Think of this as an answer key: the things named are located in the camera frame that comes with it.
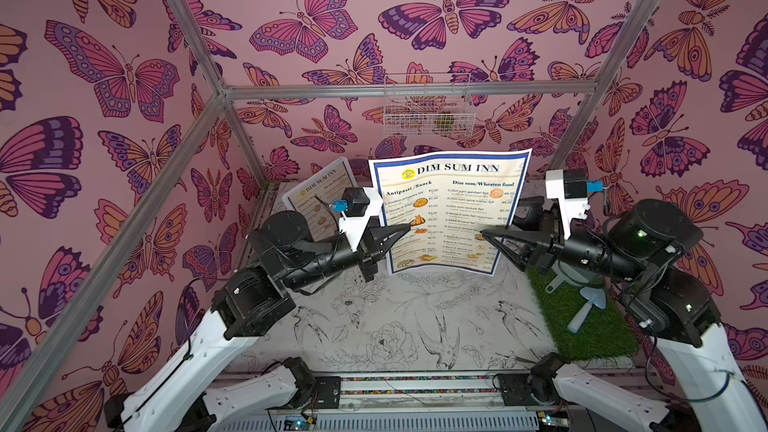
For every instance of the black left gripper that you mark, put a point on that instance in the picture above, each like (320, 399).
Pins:
(367, 254)

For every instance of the aluminium cage frame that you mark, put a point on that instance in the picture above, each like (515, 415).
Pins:
(106, 108)

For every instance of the green succulent plant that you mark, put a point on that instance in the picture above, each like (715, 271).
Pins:
(444, 123)

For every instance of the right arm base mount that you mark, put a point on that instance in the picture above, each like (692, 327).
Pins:
(518, 389)

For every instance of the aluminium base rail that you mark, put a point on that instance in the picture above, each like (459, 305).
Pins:
(462, 402)

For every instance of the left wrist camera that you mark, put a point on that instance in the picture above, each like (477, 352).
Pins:
(356, 207)

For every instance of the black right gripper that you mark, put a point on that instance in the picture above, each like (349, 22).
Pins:
(541, 253)

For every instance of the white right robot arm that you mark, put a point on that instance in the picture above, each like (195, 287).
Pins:
(674, 309)

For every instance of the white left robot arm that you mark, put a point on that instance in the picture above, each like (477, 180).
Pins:
(182, 397)

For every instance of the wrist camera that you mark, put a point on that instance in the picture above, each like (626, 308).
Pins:
(571, 190)
(356, 207)

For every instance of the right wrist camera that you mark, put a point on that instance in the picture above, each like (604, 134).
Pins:
(571, 190)

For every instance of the white cutting board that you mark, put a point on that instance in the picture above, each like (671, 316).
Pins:
(318, 201)

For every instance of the white wire rack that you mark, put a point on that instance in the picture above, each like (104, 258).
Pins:
(410, 108)

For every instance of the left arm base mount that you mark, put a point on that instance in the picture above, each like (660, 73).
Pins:
(316, 393)

